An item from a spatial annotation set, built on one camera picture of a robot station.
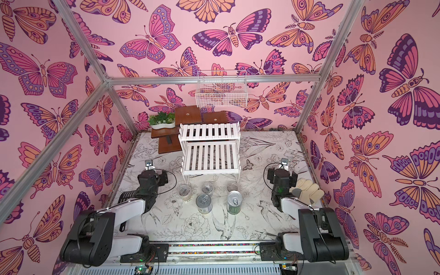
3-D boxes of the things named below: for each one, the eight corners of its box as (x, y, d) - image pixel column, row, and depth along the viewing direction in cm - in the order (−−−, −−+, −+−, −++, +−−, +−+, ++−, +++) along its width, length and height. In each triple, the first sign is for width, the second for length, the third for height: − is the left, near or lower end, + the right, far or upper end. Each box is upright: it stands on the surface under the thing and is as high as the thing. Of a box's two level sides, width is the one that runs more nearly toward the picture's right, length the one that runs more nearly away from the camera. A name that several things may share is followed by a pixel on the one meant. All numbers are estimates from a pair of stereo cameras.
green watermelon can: (227, 214, 86) (227, 205, 77) (227, 200, 91) (227, 190, 81) (240, 214, 86) (242, 205, 77) (240, 200, 91) (241, 190, 81)
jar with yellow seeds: (179, 200, 91) (177, 195, 86) (181, 190, 95) (179, 184, 90) (191, 200, 91) (189, 195, 86) (192, 190, 95) (191, 184, 90)
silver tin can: (197, 214, 86) (194, 208, 80) (198, 200, 91) (196, 193, 85) (212, 214, 86) (210, 208, 80) (212, 200, 91) (211, 193, 85)
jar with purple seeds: (200, 195, 93) (199, 190, 88) (204, 186, 96) (203, 181, 92) (209, 198, 92) (209, 193, 87) (213, 188, 95) (212, 183, 91)
